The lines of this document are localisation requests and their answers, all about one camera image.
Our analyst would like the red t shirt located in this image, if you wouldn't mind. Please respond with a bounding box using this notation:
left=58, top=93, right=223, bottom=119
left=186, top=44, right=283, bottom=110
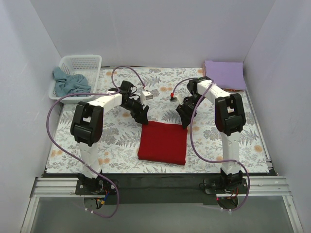
left=138, top=121, right=188, bottom=166

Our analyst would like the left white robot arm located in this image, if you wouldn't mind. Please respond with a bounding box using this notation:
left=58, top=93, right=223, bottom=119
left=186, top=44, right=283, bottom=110
left=70, top=81, right=153, bottom=194

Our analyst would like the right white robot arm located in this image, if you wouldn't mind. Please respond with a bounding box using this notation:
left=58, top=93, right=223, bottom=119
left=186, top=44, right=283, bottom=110
left=170, top=76, right=246, bottom=193

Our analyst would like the floral tablecloth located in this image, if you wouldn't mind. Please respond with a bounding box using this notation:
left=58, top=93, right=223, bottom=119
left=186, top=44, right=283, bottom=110
left=46, top=68, right=269, bottom=174

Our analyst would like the folded purple t shirt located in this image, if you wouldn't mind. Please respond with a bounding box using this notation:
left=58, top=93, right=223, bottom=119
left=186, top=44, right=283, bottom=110
left=204, top=61, right=246, bottom=91

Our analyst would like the blue-grey t shirt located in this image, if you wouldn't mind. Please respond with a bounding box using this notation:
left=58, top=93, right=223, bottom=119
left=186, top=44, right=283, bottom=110
left=53, top=67, right=91, bottom=97

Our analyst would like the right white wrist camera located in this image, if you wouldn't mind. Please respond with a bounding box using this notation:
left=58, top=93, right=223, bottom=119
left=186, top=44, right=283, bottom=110
left=170, top=93, right=183, bottom=104

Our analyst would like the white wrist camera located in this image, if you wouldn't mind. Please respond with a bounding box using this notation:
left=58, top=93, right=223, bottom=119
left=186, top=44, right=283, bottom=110
left=140, top=91, right=154, bottom=102
left=170, top=93, right=183, bottom=104

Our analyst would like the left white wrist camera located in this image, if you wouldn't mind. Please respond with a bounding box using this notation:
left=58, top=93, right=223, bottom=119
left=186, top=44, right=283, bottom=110
left=140, top=91, right=154, bottom=102

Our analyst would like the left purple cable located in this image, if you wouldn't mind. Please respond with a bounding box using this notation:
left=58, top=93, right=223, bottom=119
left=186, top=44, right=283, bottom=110
left=46, top=66, right=146, bottom=218

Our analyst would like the purple cable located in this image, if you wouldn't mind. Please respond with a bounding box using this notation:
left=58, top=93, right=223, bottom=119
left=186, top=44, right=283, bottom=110
left=170, top=77, right=251, bottom=212
left=46, top=66, right=146, bottom=218

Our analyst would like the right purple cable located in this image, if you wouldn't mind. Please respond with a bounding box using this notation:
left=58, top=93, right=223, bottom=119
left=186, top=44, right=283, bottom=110
left=170, top=77, right=251, bottom=212

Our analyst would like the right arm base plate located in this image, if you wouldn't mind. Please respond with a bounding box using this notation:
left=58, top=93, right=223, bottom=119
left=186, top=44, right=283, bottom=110
left=200, top=177, right=248, bottom=195

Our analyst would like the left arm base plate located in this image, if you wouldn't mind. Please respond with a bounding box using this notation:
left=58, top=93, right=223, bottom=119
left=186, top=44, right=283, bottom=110
left=75, top=178, right=118, bottom=195

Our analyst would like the aluminium rail frame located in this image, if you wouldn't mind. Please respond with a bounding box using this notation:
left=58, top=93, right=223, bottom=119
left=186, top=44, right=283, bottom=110
left=21, top=174, right=303, bottom=233

